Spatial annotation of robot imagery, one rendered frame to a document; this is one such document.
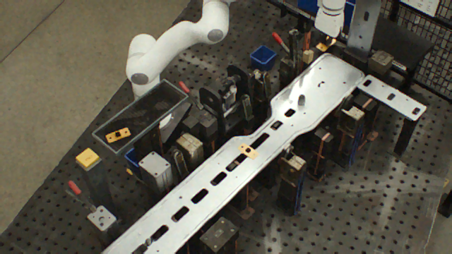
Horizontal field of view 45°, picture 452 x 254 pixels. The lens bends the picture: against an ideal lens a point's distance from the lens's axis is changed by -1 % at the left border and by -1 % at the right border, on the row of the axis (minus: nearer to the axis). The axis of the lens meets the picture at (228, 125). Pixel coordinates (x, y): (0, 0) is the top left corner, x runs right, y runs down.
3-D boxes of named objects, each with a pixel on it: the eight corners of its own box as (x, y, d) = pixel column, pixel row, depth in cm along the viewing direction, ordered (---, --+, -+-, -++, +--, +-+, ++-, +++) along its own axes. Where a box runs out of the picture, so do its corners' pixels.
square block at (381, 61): (369, 118, 264) (385, 65, 236) (355, 110, 268) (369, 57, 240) (378, 109, 268) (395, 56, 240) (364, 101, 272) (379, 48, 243)
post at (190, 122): (196, 184, 242) (190, 128, 211) (188, 178, 244) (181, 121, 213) (204, 177, 245) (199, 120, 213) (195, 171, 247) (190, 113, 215)
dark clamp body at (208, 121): (211, 187, 242) (207, 134, 212) (189, 171, 247) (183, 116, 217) (227, 172, 246) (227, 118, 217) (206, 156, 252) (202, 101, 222)
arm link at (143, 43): (131, 99, 237) (123, 60, 218) (135, 67, 248) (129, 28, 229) (159, 99, 237) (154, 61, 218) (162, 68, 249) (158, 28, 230)
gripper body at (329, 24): (315, 5, 203) (311, 28, 212) (337, 17, 199) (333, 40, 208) (327, -4, 207) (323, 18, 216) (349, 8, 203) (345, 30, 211)
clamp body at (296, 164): (292, 221, 230) (299, 176, 203) (269, 204, 236) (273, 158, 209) (305, 207, 235) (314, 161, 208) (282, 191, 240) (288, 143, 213)
